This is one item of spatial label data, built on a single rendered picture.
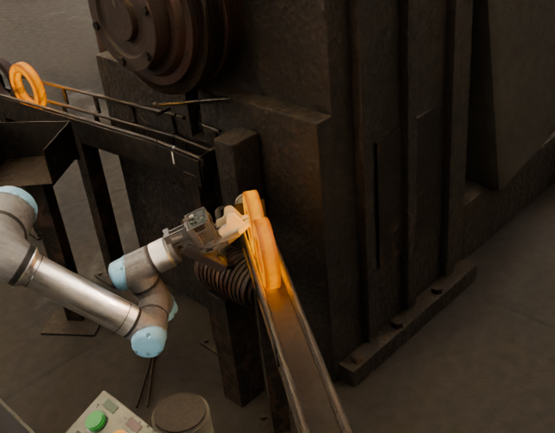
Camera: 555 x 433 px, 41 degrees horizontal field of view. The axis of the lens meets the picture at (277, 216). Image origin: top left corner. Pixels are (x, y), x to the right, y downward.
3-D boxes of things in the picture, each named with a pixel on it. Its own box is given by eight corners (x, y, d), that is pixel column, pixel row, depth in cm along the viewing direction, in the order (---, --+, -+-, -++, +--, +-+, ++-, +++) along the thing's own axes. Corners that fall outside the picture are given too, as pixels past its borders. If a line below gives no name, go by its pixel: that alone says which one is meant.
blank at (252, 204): (253, 179, 181) (239, 182, 181) (263, 205, 167) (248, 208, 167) (260, 236, 188) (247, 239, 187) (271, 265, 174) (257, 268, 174)
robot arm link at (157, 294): (149, 339, 179) (126, 306, 174) (153, 310, 189) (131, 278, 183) (178, 328, 178) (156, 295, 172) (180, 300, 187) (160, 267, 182)
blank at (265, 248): (264, 205, 167) (248, 209, 167) (276, 235, 153) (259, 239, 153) (271, 266, 174) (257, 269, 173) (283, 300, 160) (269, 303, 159)
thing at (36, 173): (50, 297, 279) (-6, 122, 241) (117, 299, 274) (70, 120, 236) (27, 334, 262) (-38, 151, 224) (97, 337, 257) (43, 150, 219)
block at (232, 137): (250, 198, 216) (240, 123, 204) (270, 207, 211) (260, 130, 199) (222, 215, 210) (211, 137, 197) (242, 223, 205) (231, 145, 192)
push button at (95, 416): (100, 410, 145) (95, 405, 144) (112, 420, 142) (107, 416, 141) (85, 427, 143) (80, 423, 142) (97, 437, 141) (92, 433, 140)
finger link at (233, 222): (248, 207, 171) (212, 224, 172) (259, 227, 174) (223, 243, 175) (247, 200, 174) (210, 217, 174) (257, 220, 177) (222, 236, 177)
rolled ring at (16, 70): (37, 122, 278) (45, 118, 280) (40, 88, 264) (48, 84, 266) (8, 89, 282) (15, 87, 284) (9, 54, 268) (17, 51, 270)
